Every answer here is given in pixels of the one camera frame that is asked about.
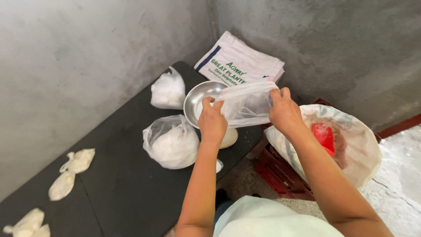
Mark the person's dark trouser leg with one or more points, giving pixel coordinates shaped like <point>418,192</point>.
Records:
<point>221,200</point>

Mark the open white woven sack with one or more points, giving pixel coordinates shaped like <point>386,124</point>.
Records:
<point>358,144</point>

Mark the large tied bag white powder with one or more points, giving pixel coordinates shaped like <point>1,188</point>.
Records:
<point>171,144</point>

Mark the red plastic crate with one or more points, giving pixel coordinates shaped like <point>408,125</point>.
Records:
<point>279,177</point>

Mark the folded white woven sacks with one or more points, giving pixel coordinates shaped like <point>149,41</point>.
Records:
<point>236,59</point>

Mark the person's right hand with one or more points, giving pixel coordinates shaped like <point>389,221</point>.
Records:
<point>286,112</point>

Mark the small steel plate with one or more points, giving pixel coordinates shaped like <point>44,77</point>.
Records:
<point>230,138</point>

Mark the person's left hand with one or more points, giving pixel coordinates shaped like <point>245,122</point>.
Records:
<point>212,126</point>

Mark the red plastic scoop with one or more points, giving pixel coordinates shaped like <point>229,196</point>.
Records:
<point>324,136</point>

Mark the person's white shirt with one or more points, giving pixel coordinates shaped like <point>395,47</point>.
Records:
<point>269,219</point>

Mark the round steel bowl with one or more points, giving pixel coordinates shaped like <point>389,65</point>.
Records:
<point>197,98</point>

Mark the small tied white packet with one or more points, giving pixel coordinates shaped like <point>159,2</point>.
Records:
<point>28,220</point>
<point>42,231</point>
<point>80,159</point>
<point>61,186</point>

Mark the white plastic scrap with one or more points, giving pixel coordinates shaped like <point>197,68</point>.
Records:
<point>219,165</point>

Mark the small tied bag white powder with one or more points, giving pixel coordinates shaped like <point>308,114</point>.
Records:
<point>167,90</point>

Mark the clear plastic bag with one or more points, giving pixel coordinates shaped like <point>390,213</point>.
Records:
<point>248,103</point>

